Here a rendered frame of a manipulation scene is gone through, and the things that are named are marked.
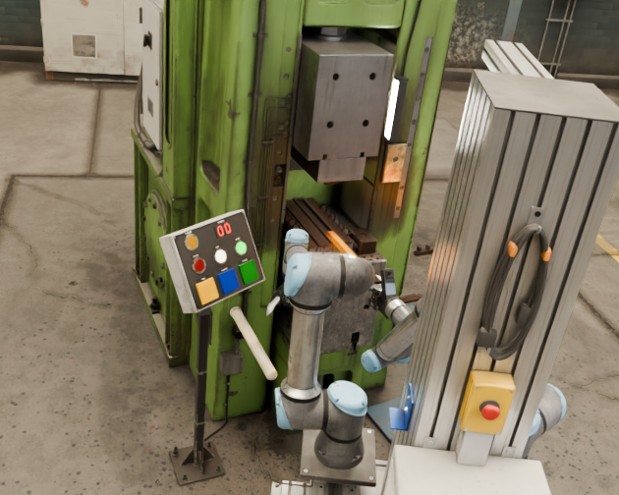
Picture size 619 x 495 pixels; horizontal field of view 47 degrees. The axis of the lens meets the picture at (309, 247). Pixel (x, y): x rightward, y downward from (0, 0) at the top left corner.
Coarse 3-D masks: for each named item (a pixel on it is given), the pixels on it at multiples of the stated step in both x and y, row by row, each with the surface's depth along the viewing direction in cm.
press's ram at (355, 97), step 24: (312, 48) 255; (336, 48) 259; (360, 48) 263; (312, 72) 255; (336, 72) 255; (360, 72) 258; (384, 72) 262; (312, 96) 257; (336, 96) 259; (360, 96) 263; (384, 96) 268; (312, 120) 260; (336, 120) 264; (360, 120) 268; (312, 144) 265; (336, 144) 270; (360, 144) 274
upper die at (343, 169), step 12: (300, 156) 287; (360, 156) 278; (312, 168) 276; (324, 168) 273; (336, 168) 275; (348, 168) 277; (360, 168) 279; (324, 180) 275; (336, 180) 278; (348, 180) 280
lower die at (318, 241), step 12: (288, 204) 320; (300, 204) 319; (312, 204) 322; (288, 216) 312; (300, 216) 311; (324, 216) 313; (312, 228) 302; (336, 228) 304; (312, 240) 295; (324, 240) 294; (348, 240) 296; (336, 252) 295
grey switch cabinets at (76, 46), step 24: (48, 0) 707; (72, 0) 711; (96, 0) 715; (120, 0) 719; (48, 24) 718; (72, 24) 722; (96, 24) 726; (120, 24) 731; (48, 48) 730; (72, 48) 733; (96, 48) 737; (120, 48) 743; (48, 72) 744; (72, 72) 750; (96, 72) 750; (120, 72) 755
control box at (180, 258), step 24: (240, 216) 262; (168, 240) 243; (216, 240) 254; (240, 240) 261; (168, 264) 247; (192, 264) 245; (216, 264) 253; (240, 264) 260; (192, 288) 244; (216, 288) 252; (240, 288) 259; (192, 312) 247
